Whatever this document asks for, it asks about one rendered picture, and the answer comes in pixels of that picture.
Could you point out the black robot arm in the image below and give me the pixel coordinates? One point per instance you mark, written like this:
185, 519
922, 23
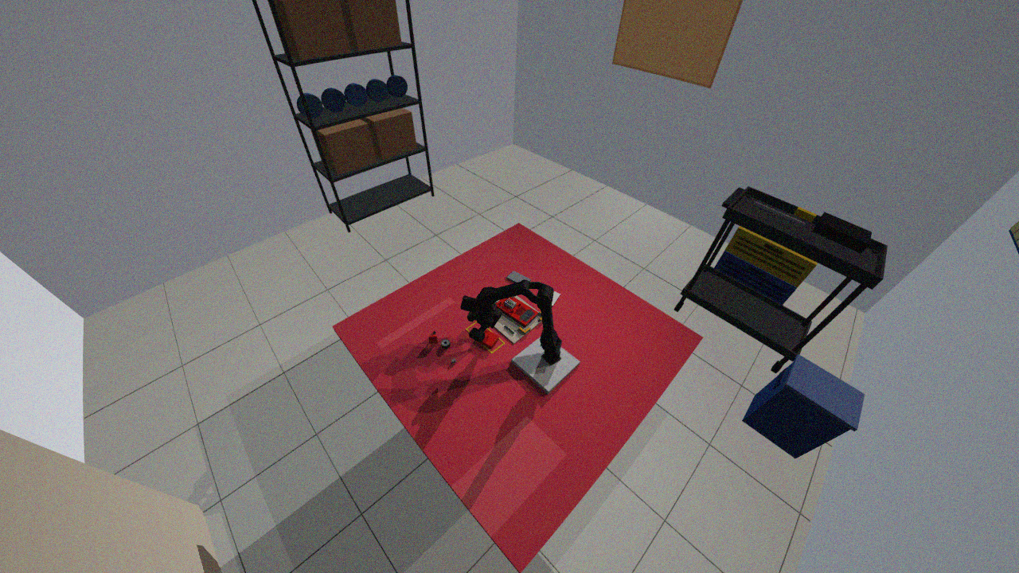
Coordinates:
484, 304

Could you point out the beige flat base plate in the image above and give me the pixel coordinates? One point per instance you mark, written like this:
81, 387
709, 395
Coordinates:
513, 330

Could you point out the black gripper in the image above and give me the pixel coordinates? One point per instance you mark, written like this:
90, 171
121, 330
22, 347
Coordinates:
477, 334

